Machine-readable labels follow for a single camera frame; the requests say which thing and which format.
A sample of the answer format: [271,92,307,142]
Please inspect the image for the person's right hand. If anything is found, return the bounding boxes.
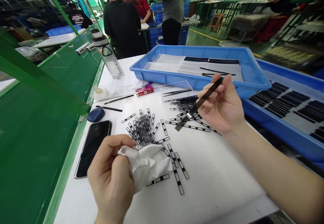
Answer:
[197,74,248,136]

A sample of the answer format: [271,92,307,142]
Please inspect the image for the person's left hand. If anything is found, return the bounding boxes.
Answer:
[87,134,139,211]

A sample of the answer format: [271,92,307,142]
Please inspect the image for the long black glass strip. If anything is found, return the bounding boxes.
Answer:
[176,76,224,132]

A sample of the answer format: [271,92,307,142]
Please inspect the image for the white wiping cloth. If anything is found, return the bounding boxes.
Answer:
[117,144,181,193]

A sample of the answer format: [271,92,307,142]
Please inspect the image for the black smartphone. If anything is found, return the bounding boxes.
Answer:
[74,120,113,180]

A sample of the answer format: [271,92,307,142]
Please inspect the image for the blue plastic tray with sheets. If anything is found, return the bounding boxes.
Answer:
[129,44,272,100]

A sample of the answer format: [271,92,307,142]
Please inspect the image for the heap of thin black strips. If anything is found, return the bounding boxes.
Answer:
[164,95,222,136]

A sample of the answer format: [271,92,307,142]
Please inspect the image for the black tweezers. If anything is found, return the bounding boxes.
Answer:
[162,88,193,98]

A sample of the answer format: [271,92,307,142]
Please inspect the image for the dark blue earbuds case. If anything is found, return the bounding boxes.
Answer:
[87,107,106,123]

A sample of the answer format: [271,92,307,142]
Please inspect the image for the stack of clear film sheets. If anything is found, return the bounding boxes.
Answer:
[143,53,245,82]

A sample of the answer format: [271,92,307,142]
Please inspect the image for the pile of black-white windowed strips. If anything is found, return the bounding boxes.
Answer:
[121,108,190,196]

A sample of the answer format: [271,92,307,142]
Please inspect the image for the rows of black strips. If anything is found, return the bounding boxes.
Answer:
[248,81,324,144]

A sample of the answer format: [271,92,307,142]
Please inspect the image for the large blue plastic tray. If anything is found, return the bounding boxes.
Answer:
[240,58,324,170]

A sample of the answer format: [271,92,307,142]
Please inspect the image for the loose black strip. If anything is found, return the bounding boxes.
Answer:
[104,94,135,105]
[96,105,124,113]

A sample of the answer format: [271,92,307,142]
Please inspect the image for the green conveyor belt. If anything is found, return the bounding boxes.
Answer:
[0,20,107,224]

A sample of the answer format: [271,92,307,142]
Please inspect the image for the red packet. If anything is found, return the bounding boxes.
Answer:
[135,86,156,98]

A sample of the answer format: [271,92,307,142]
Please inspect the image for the clear acrylic tray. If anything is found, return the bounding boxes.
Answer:
[90,74,193,104]

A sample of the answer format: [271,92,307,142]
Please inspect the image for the orange plastic stool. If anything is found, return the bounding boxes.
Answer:
[208,13,225,31]

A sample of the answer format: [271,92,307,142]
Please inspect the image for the stack of blue bins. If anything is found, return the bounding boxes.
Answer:
[147,3,190,50]

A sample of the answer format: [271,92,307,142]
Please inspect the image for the green shelf rack with bins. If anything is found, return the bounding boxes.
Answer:
[197,0,324,46]

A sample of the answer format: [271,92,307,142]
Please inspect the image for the clear water bottle black lid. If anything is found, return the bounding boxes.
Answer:
[91,29,126,80]

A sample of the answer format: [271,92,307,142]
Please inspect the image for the shallow blue crate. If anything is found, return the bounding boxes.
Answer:
[45,25,83,37]

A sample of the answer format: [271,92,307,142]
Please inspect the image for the green metal frame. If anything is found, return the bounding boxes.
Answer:
[0,0,107,116]

